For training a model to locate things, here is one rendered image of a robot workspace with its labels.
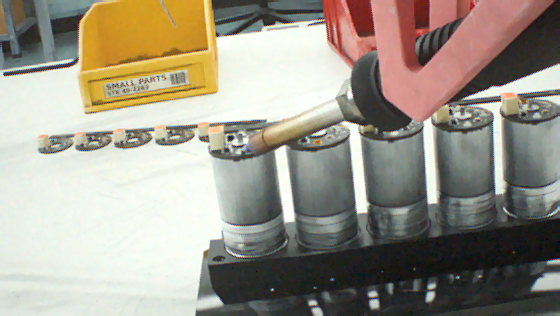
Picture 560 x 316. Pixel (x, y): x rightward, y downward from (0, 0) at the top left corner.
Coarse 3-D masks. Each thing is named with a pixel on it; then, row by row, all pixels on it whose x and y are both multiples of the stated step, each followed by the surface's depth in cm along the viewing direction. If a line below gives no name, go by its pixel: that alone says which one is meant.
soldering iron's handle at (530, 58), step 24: (456, 24) 22; (552, 24) 19; (432, 48) 23; (528, 48) 20; (552, 48) 20; (360, 72) 25; (480, 72) 21; (504, 72) 21; (528, 72) 21; (360, 96) 24; (456, 96) 23; (384, 120) 25; (408, 120) 25
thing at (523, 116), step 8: (520, 104) 32; (536, 104) 32; (544, 104) 32; (552, 104) 32; (504, 112) 32; (520, 112) 31; (528, 112) 31; (536, 112) 31; (544, 112) 31; (552, 112) 31; (512, 120) 31; (520, 120) 31; (528, 120) 31; (536, 120) 31; (544, 120) 31
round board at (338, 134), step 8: (328, 128) 32; (336, 128) 32; (344, 128) 32; (328, 136) 31; (336, 136) 31; (344, 136) 31; (288, 144) 31; (296, 144) 31; (304, 144) 31; (312, 144) 31; (320, 144) 31; (328, 144) 31; (336, 144) 31
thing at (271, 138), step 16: (336, 96) 26; (352, 96) 25; (304, 112) 28; (320, 112) 27; (336, 112) 26; (352, 112) 26; (272, 128) 29; (288, 128) 28; (304, 128) 28; (320, 128) 27; (256, 144) 30; (272, 144) 29
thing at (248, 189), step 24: (240, 144) 32; (216, 168) 32; (240, 168) 31; (264, 168) 31; (240, 192) 31; (264, 192) 32; (240, 216) 32; (264, 216) 32; (240, 240) 32; (264, 240) 32
